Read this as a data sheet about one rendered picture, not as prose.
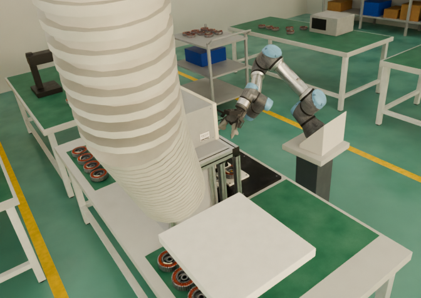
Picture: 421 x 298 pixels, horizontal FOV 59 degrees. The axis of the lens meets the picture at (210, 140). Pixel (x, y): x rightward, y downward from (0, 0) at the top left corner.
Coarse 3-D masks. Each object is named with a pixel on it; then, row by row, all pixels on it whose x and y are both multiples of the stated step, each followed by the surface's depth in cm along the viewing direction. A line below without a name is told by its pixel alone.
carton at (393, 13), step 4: (388, 8) 735; (392, 8) 732; (396, 8) 730; (400, 8) 727; (384, 12) 737; (388, 12) 730; (392, 12) 724; (396, 12) 718; (384, 16) 740; (388, 16) 733; (392, 16) 727; (396, 16) 721
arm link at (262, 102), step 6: (258, 96) 218; (264, 96) 219; (252, 102) 221; (258, 102) 219; (264, 102) 219; (270, 102) 219; (252, 108) 226; (258, 108) 223; (264, 108) 220; (270, 108) 220
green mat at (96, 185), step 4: (68, 152) 270; (88, 152) 268; (72, 156) 265; (72, 160) 260; (76, 160) 259; (76, 164) 255; (80, 168) 249; (84, 172) 245; (84, 176) 241; (88, 176) 240; (108, 176) 239; (88, 180) 236; (104, 180) 235; (108, 180) 234; (112, 180) 234; (92, 184) 232; (96, 184) 232; (100, 184) 231; (104, 184) 231; (108, 184) 231; (96, 188) 228
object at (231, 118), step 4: (236, 104) 218; (240, 108) 218; (244, 108) 216; (244, 112) 220; (228, 116) 217; (232, 116) 216; (236, 116) 214; (240, 116) 216; (228, 120) 216; (232, 120) 214; (240, 120) 217; (232, 124) 221; (240, 124) 218
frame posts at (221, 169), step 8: (232, 160) 194; (240, 160) 193; (224, 168) 188; (240, 168) 195; (224, 176) 190; (240, 176) 198; (224, 184) 193; (240, 184) 200; (224, 192) 196; (240, 192) 203
